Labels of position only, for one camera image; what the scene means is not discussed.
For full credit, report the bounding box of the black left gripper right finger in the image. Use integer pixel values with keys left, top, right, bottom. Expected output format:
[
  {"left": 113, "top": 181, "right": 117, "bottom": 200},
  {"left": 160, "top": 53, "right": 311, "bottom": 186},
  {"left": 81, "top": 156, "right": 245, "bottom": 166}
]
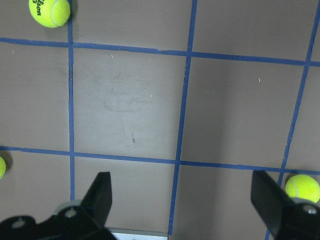
[{"left": 250, "top": 170, "right": 294, "bottom": 237}]

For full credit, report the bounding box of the yellow tennis ball far left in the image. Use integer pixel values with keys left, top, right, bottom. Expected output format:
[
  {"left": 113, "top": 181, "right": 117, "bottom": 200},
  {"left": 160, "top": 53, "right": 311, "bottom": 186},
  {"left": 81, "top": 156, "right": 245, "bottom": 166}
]
[{"left": 28, "top": 0, "right": 71, "bottom": 28}]

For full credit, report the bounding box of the yellow tennis ball centre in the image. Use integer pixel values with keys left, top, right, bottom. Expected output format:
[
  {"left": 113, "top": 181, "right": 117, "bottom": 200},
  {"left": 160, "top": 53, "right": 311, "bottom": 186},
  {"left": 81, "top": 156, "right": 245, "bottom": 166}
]
[{"left": 0, "top": 157, "right": 7, "bottom": 179}]

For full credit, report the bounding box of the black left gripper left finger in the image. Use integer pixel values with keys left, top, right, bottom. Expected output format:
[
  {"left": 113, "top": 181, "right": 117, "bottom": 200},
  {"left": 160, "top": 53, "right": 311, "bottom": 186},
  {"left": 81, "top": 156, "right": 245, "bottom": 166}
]
[{"left": 80, "top": 172, "right": 112, "bottom": 227}]

